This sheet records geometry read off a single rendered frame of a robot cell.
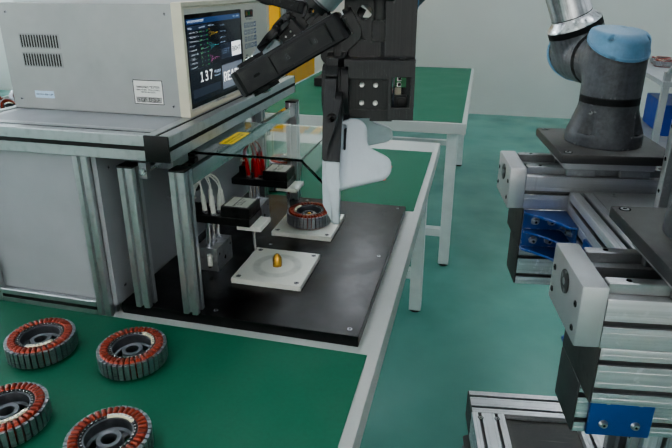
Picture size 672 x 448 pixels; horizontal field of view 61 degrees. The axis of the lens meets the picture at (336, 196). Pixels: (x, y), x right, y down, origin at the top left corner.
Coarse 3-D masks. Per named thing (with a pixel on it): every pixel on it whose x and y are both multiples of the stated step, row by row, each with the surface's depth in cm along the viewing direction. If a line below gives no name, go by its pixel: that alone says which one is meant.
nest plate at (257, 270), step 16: (256, 256) 126; (272, 256) 126; (288, 256) 126; (304, 256) 126; (240, 272) 119; (256, 272) 119; (272, 272) 119; (288, 272) 119; (304, 272) 119; (288, 288) 115
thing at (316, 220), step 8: (288, 208) 144; (296, 208) 143; (304, 208) 146; (312, 208) 146; (320, 208) 144; (288, 216) 141; (296, 216) 139; (304, 216) 139; (312, 216) 138; (320, 216) 139; (328, 216) 141; (296, 224) 140; (304, 224) 138; (312, 224) 139; (320, 224) 139
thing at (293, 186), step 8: (272, 168) 141; (280, 168) 141; (288, 168) 141; (240, 176) 142; (248, 176) 141; (264, 176) 139; (272, 176) 139; (280, 176) 138; (288, 176) 139; (240, 184) 141; (248, 184) 141; (256, 184) 140; (264, 184) 140; (272, 184) 139; (280, 184) 139; (288, 184) 139; (296, 184) 142; (256, 192) 147; (296, 192) 139
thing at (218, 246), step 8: (216, 240) 124; (224, 240) 124; (200, 248) 121; (208, 248) 121; (216, 248) 120; (224, 248) 124; (200, 256) 122; (216, 256) 121; (224, 256) 124; (232, 256) 128; (216, 264) 121; (224, 264) 125
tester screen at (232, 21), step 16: (224, 16) 116; (192, 32) 104; (208, 32) 110; (224, 32) 117; (240, 32) 124; (192, 48) 104; (208, 48) 110; (192, 64) 105; (208, 64) 111; (192, 80) 105; (192, 96) 106; (208, 96) 112
